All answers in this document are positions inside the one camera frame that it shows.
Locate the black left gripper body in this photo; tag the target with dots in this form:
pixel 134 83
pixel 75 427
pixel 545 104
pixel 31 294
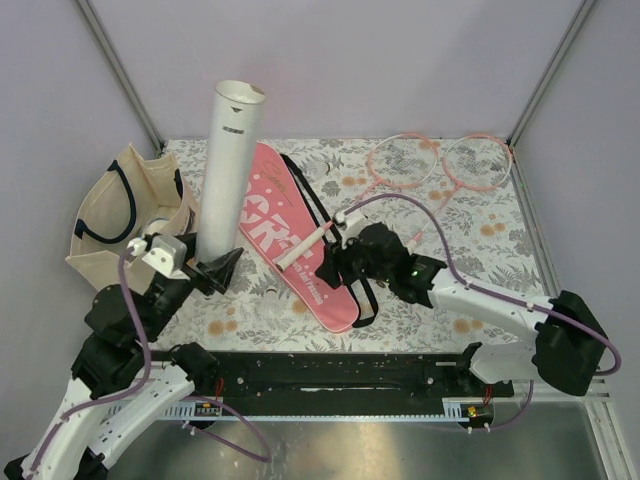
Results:
pixel 179 290

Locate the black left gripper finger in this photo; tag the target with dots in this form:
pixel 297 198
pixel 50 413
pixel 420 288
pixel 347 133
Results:
pixel 185 248
pixel 215 276

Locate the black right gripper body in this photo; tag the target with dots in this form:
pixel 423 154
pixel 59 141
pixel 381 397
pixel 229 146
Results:
pixel 356 263

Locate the white shuttlecock tube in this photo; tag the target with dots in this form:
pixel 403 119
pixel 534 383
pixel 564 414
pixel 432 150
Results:
pixel 236 122

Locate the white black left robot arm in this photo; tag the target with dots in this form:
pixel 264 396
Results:
pixel 111 397

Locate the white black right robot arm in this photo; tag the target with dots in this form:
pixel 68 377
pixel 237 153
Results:
pixel 559 339

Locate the white blue item in tote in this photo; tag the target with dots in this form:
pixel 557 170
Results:
pixel 154 226

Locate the cream canvas tote bag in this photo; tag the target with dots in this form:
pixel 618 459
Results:
pixel 132 192

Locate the pink racket cover bag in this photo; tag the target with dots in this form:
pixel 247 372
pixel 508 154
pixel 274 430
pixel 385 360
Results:
pixel 281 210

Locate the white shuttlecock at back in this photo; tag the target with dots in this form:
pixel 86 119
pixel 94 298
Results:
pixel 317 169

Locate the pink racket on cover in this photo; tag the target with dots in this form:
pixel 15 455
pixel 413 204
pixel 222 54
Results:
pixel 402 161

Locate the floral table mat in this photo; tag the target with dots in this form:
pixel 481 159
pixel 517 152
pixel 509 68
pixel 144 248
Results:
pixel 149 317

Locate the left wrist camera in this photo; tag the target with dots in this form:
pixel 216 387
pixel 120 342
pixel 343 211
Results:
pixel 165 254

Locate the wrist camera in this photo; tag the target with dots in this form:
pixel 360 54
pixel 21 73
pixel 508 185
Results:
pixel 350 224
pixel 165 254

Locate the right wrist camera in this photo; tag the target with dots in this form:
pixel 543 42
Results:
pixel 350 224

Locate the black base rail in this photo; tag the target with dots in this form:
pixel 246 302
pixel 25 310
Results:
pixel 345 384

